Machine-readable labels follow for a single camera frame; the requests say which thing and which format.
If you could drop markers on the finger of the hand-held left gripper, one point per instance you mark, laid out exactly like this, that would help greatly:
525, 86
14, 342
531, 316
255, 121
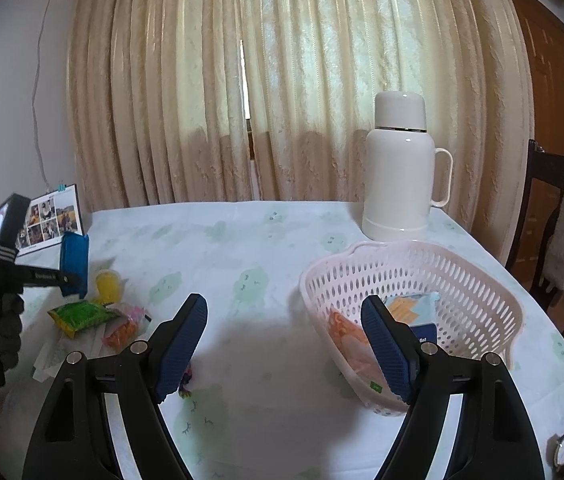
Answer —
73, 265

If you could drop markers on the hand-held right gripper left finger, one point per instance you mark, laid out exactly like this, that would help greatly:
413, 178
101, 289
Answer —
182, 345

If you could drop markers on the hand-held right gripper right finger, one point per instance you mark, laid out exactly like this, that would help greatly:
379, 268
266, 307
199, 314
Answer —
386, 355

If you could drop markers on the yellow jelly cup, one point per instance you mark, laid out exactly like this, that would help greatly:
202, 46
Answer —
107, 287

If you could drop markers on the white plastic perforated basket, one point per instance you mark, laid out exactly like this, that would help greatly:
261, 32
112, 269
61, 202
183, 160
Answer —
461, 280

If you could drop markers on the photo desk calendar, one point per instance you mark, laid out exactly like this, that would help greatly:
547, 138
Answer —
47, 220

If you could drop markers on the small colourful candy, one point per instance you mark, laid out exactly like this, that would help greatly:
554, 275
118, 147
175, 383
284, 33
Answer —
187, 382

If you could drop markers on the dark blue snack packet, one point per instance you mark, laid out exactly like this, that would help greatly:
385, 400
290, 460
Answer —
424, 332

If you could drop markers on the orange chip packet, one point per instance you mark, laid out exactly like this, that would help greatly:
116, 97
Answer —
346, 335

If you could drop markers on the green snack packet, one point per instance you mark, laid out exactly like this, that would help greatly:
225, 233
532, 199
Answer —
79, 316

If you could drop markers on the light blue cracker packet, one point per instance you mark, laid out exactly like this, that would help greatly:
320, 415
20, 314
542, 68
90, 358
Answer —
411, 310

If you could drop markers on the clear orange snack packet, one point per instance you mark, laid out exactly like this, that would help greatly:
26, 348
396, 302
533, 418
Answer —
119, 335

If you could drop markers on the blue binder clip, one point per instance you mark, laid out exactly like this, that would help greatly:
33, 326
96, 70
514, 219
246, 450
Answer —
63, 188

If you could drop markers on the white paper snack packet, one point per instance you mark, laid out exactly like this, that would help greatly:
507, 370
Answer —
52, 360

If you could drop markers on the white green printed tablecloth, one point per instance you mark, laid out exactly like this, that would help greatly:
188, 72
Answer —
272, 260

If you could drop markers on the white thermos jug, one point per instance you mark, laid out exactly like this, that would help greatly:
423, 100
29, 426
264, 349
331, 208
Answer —
396, 185

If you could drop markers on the round wristwatch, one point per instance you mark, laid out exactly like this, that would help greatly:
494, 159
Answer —
561, 450

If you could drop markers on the beige patterned curtain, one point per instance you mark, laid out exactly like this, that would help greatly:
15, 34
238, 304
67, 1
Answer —
162, 85

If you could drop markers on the dark wooden chair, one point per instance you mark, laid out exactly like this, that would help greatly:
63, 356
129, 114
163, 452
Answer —
536, 185

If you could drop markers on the brown wooden door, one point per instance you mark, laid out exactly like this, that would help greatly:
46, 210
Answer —
546, 60

